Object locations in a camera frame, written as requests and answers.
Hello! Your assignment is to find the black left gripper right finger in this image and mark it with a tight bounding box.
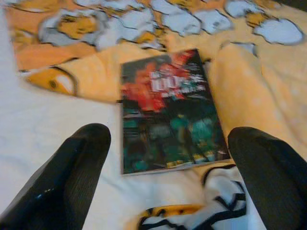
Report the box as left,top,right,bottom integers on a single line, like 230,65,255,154
227,126,307,230

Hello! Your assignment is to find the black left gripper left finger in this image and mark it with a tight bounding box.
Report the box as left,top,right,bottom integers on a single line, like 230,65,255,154
0,123,112,230

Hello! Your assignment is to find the yellow cartoon print blanket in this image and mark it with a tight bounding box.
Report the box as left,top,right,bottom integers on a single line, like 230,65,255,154
4,0,307,230

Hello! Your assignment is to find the dark cover book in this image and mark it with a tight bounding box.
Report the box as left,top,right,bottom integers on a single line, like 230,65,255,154
119,48,231,177

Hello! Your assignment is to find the white quilted mattress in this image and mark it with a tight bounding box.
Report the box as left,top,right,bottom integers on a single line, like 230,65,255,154
0,9,209,230

